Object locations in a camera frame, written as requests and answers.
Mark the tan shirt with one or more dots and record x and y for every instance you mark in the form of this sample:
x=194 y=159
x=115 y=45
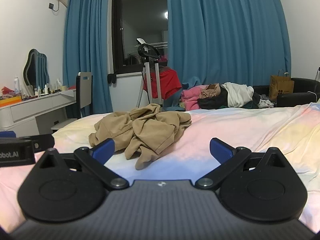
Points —
x=147 y=130

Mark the pink garment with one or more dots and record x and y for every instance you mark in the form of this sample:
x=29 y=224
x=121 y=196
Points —
x=191 y=97

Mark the small black object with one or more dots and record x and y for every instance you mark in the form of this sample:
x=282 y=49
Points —
x=112 y=78

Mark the black and white chair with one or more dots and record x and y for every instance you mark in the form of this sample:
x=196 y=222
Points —
x=85 y=90

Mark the narrow blue curtain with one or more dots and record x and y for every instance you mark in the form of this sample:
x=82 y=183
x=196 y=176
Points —
x=85 y=42

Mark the garment steamer stand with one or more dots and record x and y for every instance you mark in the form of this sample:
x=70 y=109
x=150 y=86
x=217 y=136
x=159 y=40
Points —
x=147 y=52

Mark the white garment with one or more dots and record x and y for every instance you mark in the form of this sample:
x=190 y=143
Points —
x=237 y=95

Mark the black wall socket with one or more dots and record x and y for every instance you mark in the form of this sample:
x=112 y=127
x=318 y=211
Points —
x=51 y=6

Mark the row of cosmetic bottles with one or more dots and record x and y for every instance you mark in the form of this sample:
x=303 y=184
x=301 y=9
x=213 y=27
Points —
x=46 y=88

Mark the teal cloth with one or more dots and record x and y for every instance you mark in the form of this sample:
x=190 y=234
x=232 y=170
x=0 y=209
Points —
x=172 y=107

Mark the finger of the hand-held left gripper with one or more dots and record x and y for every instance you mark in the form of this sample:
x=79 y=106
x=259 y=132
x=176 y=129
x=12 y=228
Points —
x=45 y=141
x=7 y=134

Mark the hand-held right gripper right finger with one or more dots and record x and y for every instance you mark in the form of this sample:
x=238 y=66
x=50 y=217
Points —
x=221 y=150

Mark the pastel tie-dye bed blanket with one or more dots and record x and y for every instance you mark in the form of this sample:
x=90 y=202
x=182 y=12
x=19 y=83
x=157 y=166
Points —
x=237 y=127

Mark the wavy black-framed mirror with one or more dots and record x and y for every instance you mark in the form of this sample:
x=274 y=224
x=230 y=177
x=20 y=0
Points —
x=35 y=70

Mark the orange box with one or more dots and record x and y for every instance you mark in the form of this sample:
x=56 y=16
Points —
x=10 y=102

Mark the wide blue curtain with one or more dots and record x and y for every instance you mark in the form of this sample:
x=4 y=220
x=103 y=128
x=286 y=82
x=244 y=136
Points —
x=225 y=30

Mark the dark window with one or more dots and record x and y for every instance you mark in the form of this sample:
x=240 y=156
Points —
x=140 y=17

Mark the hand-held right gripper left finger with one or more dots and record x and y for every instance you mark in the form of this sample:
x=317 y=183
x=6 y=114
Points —
x=103 y=150

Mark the patterned white cloth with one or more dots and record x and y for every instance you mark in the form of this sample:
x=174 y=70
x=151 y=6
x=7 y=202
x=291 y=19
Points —
x=266 y=103

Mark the pile of hair accessories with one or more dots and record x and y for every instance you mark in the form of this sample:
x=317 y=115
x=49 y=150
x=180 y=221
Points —
x=7 y=92

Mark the white dressing table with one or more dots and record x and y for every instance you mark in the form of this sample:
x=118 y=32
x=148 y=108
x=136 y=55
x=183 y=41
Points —
x=37 y=107

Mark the black sofa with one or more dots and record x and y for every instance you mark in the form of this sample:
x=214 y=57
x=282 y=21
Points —
x=300 y=92

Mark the white spray bottle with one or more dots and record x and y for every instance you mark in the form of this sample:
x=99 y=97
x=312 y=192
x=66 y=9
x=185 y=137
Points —
x=16 y=85

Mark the black garment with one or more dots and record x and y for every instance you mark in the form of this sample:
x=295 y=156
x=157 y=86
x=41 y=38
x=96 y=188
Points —
x=212 y=103

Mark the red garment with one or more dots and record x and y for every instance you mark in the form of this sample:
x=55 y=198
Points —
x=167 y=82

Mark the crumpled tan garment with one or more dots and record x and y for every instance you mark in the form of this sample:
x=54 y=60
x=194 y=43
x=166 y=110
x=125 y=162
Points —
x=210 y=91

